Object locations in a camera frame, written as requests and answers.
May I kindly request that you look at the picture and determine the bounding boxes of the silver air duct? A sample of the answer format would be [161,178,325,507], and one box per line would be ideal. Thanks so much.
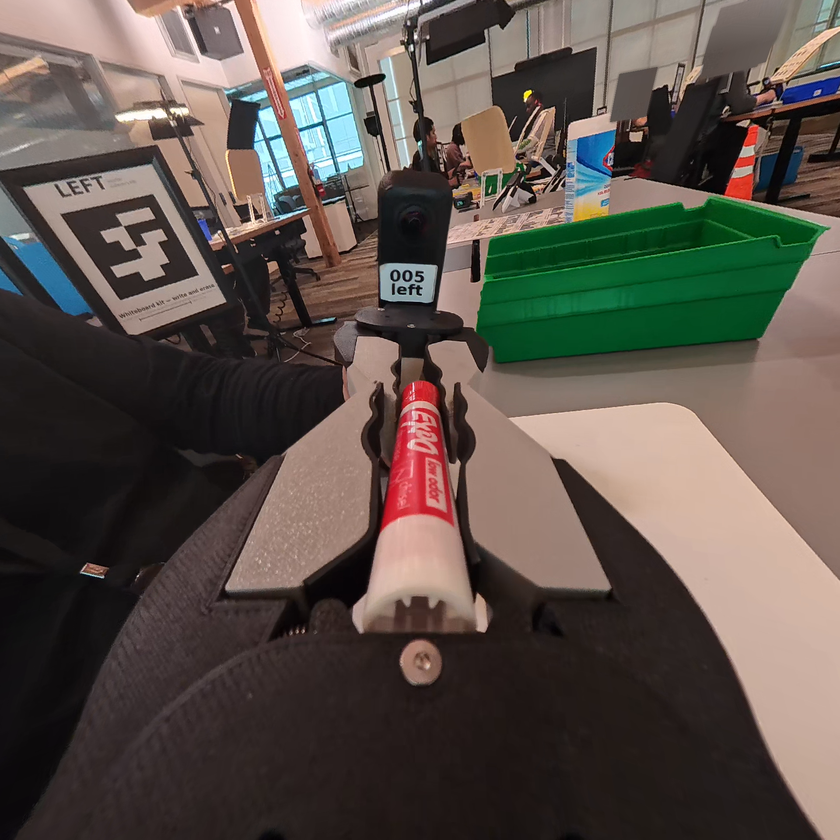
[303,0,424,52]

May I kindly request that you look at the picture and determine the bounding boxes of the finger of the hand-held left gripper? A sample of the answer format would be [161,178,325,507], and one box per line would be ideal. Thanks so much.
[344,336,403,401]
[420,340,473,398]

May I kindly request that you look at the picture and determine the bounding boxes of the overhead panel light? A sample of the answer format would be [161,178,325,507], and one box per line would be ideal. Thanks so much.
[403,0,516,67]

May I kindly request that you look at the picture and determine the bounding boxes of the printed paper sheets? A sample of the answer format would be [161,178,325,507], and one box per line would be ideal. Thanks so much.
[446,205,567,245]

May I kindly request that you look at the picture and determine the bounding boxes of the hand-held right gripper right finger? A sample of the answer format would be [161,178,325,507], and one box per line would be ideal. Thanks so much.
[454,382,616,601]

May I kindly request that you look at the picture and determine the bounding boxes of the orange traffic cone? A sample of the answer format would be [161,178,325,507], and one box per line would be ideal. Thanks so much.
[725,125,760,201]

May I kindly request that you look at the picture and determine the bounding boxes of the black wall screen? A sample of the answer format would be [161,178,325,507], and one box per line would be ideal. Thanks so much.
[491,47,598,122]

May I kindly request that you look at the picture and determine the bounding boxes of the black loudspeaker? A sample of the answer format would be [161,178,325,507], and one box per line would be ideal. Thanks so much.
[185,5,245,61]

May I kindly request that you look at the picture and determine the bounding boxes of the studio light on stand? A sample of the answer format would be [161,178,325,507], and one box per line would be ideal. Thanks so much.
[115,98,342,365]

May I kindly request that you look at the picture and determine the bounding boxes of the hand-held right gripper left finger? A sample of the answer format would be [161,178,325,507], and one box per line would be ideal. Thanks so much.
[223,382,385,601]

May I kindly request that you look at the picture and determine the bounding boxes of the wooden desk with black legs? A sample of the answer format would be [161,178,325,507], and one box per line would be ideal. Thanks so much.
[210,209,337,329]

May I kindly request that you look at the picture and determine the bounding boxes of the person's left forearm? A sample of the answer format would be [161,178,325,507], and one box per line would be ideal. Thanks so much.
[0,289,345,460]

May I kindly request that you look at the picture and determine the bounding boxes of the black light flag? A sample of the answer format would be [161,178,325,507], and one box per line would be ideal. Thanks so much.
[226,98,261,152]

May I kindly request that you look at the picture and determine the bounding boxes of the disinfecting wipes canister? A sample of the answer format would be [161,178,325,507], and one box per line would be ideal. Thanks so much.
[564,118,618,224]

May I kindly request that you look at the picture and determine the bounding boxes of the wooden support post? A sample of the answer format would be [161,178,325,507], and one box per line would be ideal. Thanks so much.
[233,0,342,268]

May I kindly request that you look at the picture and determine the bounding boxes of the red dry erase marker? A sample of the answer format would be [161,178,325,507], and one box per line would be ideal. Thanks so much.
[363,403,475,634]

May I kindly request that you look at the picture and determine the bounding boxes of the black monitor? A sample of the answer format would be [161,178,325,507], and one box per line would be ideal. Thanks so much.
[650,79,719,186]

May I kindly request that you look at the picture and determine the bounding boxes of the green plastic bin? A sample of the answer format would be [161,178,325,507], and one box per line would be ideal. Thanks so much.
[476,197,829,364]

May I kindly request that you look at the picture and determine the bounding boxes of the white whiteboard sheet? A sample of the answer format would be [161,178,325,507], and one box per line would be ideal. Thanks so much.
[508,402,840,840]

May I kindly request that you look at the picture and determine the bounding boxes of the wooden sign board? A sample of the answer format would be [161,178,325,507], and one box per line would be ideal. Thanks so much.
[461,106,518,177]
[225,150,266,221]

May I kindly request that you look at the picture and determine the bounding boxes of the framed fiducial marker sign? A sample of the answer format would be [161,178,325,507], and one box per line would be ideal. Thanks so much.
[0,146,240,339]

